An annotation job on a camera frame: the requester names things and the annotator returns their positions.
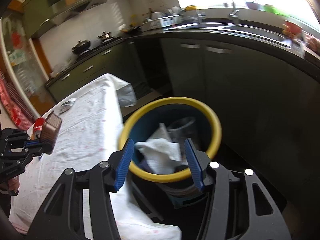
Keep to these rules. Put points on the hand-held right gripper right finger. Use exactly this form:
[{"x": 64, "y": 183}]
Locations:
[{"x": 195, "y": 165}]

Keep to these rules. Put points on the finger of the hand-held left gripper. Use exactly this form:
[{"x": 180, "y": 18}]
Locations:
[
  {"x": 35, "y": 147},
  {"x": 17, "y": 135}
]

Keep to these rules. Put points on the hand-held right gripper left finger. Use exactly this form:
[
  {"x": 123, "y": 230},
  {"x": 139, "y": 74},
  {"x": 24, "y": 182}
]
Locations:
[{"x": 123, "y": 165}]

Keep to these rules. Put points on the red can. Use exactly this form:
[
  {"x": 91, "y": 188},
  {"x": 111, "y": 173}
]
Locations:
[{"x": 38, "y": 127}]

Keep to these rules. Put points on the small purple brown box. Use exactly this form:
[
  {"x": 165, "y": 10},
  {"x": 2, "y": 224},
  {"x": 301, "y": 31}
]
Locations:
[{"x": 51, "y": 130}]

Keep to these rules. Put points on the white tissue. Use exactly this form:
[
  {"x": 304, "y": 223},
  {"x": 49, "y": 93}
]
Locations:
[{"x": 160, "y": 152}]

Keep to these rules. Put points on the clear plastic cup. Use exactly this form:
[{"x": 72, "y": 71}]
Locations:
[{"x": 183, "y": 127}]

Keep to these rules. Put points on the yellow rimmed blue bin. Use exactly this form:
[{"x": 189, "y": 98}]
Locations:
[{"x": 175, "y": 101}]

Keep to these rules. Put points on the person's left hand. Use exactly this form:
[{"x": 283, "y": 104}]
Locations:
[{"x": 13, "y": 186}]

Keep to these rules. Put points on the pink red apron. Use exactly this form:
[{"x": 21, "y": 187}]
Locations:
[{"x": 15, "y": 107}]

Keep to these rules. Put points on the white dotted tablecloth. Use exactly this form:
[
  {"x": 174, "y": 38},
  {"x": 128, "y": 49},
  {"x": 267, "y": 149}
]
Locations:
[{"x": 87, "y": 130}]

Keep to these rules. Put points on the silver wrapper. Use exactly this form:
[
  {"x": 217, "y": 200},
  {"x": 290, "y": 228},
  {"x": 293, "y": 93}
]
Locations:
[{"x": 67, "y": 106}]

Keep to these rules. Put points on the checked apron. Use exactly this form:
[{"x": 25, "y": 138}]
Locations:
[{"x": 2, "y": 80}]

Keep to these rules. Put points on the sliding glass door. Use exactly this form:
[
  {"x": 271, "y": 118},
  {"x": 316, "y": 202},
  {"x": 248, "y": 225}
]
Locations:
[{"x": 22, "y": 62}]

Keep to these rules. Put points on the clear plastic bags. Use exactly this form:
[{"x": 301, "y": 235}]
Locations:
[{"x": 60, "y": 70}]

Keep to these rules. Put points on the dark lower cabinets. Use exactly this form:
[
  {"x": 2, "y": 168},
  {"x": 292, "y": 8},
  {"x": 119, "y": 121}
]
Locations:
[{"x": 250, "y": 85}]

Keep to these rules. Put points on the green lower cabinets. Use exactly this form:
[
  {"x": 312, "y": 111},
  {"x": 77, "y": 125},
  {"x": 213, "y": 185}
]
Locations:
[{"x": 105, "y": 65}]

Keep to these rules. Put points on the green cabinets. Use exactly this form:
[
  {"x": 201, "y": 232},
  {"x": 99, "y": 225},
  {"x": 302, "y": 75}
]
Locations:
[
  {"x": 105, "y": 65},
  {"x": 37, "y": 17}
]

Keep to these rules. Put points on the black wok with lid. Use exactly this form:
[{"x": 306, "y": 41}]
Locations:
[{"x": 81, "y": 47}]

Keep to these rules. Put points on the green upper cabinets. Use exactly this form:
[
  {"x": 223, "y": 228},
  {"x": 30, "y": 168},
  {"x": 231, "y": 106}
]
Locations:
[{"x": 37, "y": 17}]

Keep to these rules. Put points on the gas stove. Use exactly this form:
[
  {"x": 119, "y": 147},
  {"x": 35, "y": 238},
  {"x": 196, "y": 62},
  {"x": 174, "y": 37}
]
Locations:
[{"x": 100, "y": 46}]

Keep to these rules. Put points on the black pan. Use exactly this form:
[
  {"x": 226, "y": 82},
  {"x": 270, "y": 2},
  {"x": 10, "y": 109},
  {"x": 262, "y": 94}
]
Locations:
[{"x": 131, "y": 29}]

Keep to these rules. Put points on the double steel sink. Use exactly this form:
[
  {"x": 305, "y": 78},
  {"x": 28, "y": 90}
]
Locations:
[{"x": 225, "y": 30}]

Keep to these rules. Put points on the steel range hood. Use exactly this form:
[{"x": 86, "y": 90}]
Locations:
[{"x": 82, "y": 6}]

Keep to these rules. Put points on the white dish rack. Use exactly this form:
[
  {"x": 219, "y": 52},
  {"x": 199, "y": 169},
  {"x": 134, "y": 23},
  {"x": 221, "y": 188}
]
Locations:
[{"x": 162, "y": 22}]

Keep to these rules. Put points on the small steel faucet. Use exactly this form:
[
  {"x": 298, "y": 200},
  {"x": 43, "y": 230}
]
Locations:
[{"x": 197, "y": 15}]

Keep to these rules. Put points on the row of white plates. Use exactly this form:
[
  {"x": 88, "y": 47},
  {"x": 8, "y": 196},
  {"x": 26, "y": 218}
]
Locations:
[{"x": 157, "y": 15}]

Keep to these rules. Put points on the tall steel faucet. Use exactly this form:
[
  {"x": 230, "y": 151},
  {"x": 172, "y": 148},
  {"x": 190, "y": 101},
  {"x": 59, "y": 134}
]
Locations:
[{"x": 233, "y": 15}]

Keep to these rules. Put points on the yellow sponge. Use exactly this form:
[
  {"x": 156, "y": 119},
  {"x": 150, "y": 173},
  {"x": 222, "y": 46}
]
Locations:
[{"x": 190, "y": 7}]

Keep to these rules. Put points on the small glass jar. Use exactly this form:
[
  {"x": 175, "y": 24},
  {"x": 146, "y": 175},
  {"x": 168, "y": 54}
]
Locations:
[{"x": 226, "y": 4}]

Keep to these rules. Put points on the red printed container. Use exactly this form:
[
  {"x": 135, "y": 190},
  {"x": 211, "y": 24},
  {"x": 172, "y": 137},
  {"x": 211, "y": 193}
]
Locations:
[{"x": 292, "y": 28}]

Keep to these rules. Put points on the purple bowl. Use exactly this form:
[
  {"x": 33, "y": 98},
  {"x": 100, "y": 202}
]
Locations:
[{"x": 253, "y": 5}]

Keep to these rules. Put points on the green plastic container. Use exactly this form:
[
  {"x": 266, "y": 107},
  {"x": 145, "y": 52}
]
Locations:
[{"x": 272, "y": 8}]

